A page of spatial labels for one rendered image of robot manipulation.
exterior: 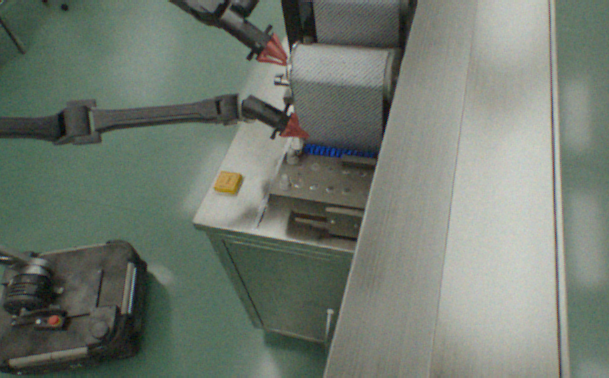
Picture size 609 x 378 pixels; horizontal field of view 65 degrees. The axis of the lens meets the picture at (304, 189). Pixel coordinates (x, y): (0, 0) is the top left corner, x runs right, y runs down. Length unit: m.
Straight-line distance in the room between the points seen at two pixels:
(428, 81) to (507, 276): 0.28
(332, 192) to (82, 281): 1.41
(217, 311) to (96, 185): 1.18
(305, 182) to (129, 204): 1.71
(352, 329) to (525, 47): 0.76
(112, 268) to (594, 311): 2.11
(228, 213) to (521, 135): 0.90
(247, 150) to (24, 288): 1.14
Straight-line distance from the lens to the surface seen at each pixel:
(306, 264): 1.47
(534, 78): 0.98
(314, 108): 1.30
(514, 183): 0.80
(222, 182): 1.51
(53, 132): 1.37
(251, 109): 1.35
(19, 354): 2.38
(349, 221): 1.27
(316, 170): 1.34
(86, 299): 2.31
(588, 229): 2.64
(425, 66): 0.63
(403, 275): 0.44
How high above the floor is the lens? 2.04
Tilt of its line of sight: 51 degrees down
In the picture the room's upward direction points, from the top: 11 degrees counter-clockwise
